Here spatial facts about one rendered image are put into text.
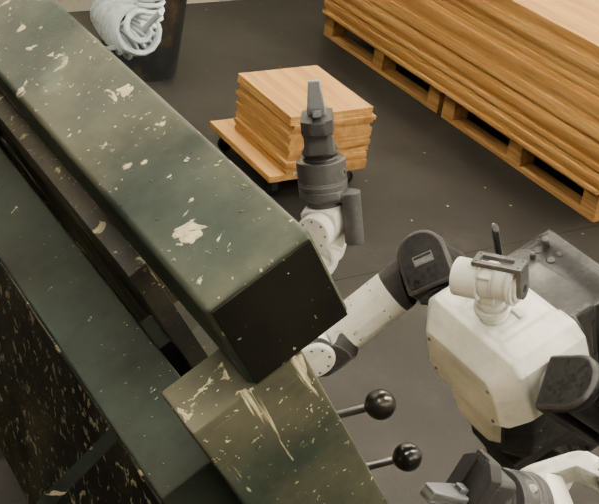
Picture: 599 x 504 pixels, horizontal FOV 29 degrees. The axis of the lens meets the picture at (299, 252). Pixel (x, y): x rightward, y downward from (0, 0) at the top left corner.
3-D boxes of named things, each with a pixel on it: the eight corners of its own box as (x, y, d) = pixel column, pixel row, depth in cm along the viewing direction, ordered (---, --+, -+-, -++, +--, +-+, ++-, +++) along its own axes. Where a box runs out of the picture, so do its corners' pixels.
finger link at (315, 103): (322, 79, 196) (325, 114, 198) (304, 80, 196) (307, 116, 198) (322, 81, 195) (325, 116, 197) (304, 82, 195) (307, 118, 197)
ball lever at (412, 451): (327, 497, 147) (427, 473, 145) (317, 482, 145) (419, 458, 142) (325, 472, 150) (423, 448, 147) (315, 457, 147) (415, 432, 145)
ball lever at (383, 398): (295, 448, 139) (401, 422, 136) (285, 431, 137) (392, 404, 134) (294, 422, 142) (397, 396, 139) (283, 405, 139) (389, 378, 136)
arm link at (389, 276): (393, 280, 224) (448, 237, 221) (418, 316, 220) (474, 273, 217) (371, 268, 214) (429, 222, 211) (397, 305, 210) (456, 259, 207)
